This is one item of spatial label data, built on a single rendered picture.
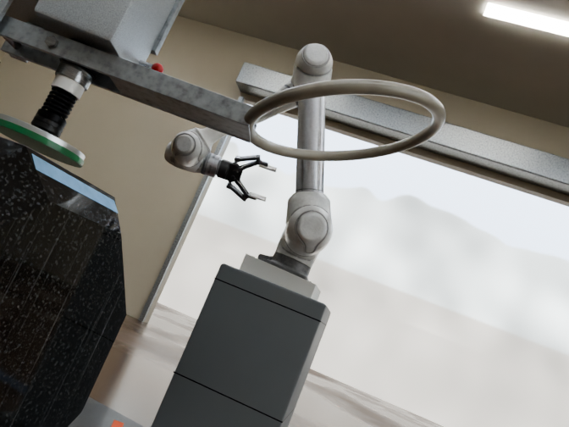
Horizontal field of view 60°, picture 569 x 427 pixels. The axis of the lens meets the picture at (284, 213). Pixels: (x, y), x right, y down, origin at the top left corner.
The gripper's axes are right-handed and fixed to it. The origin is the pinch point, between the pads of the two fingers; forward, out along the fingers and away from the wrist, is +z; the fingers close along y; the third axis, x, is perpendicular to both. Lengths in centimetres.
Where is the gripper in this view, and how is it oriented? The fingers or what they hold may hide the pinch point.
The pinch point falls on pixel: (267, 184)
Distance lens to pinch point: 193.9
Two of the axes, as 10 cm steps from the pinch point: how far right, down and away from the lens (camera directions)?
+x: 0.8, -4.7, 8.8
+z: 9.5, 3.1, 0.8
